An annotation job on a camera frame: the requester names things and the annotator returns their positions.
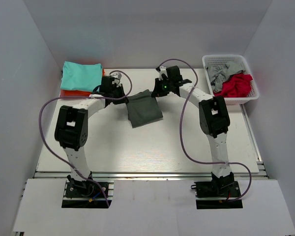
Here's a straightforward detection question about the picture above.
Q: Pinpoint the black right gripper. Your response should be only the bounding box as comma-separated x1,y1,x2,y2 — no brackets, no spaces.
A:
152,77,173,97

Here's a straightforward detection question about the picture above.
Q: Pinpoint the dark grey t-shirt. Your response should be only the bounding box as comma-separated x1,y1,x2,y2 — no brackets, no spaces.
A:
126,89,163,128

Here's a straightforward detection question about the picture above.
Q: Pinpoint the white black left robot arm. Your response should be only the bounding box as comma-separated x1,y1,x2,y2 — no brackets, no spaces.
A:
55,71,128,196

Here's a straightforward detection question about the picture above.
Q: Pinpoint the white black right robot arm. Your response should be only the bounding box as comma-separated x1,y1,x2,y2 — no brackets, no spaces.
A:
151,66,234,196

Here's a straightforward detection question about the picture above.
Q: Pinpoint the teal folded t-shirt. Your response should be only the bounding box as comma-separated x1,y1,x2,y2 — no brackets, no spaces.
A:
60,61,103,92

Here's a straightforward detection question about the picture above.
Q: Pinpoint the orange folded t-shirt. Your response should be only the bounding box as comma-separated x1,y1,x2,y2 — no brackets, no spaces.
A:
60,69,105,96

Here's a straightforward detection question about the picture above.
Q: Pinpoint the light grey t-shirt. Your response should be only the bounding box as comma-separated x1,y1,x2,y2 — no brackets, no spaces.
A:
206,61,245,93

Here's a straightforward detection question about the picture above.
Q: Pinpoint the white plastic laundry basket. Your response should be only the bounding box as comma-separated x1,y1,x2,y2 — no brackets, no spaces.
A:
202,54,259,105

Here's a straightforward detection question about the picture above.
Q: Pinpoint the red t-shirt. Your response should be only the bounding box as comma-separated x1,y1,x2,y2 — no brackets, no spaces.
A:
213,73,253,98

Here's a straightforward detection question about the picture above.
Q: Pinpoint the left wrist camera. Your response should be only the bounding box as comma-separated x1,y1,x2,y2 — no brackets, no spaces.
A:
109,72,122,86

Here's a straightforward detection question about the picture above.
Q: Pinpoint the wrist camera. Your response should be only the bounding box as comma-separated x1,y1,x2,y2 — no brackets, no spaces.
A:
109,72,122,86
156,66,168,81

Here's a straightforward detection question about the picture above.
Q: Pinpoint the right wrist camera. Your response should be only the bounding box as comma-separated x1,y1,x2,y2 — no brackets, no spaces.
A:
156,66,168,81

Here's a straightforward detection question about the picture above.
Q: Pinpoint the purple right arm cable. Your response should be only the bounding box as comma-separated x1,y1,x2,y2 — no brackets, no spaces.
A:
156,58,252,203

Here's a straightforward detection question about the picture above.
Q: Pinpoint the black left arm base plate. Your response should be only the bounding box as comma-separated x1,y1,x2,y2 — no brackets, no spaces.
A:
61,180,109,209

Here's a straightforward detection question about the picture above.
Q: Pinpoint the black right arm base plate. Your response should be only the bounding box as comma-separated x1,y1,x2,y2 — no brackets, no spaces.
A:
190,173,243,209

